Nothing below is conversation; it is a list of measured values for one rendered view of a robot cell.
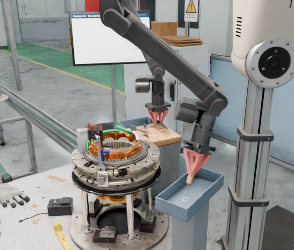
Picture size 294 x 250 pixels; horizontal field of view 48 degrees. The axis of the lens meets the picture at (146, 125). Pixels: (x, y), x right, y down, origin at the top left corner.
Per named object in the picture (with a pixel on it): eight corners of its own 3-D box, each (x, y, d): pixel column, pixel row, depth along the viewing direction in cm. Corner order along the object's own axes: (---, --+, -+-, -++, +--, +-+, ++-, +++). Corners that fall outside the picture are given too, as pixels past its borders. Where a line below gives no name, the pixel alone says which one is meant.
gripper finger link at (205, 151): (175, 170, 101) (182, 141, 101) (188, 171, 106) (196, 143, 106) (192, 177, 97) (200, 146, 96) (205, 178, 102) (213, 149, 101)
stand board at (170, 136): (124, 133, 151) (123, 129, 151) (160, 127, 159) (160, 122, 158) (142, 150, 135) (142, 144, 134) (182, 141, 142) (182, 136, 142)
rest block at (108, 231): (101, 230, 122) (101, 225, 121) (116, 230, 121) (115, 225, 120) (99, 237, 118) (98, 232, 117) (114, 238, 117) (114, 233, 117)
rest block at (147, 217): (141, 223, 124) (140, 212, 123) (144, 215, 129) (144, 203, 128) (152, 224, 123) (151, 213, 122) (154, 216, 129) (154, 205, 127)
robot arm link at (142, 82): (162, 68, 134) (161, 62, 142) (134, 68, 134) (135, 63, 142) (162, 95, 139) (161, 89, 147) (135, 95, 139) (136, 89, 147)
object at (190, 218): (184, 288, 101) (187, 209, 91) (155, 272, 107) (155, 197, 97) (218, 243, 119) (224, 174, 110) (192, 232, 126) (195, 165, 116)
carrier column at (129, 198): (126, 238, 120) (124, 188, 112) (132, 235, 121) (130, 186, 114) (129, 242, 118) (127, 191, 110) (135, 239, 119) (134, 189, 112)
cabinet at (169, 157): (126, 183, 160) (124, 134, 151) (159, 175, 168) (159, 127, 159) (143, 204, 144) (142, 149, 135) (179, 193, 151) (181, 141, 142)
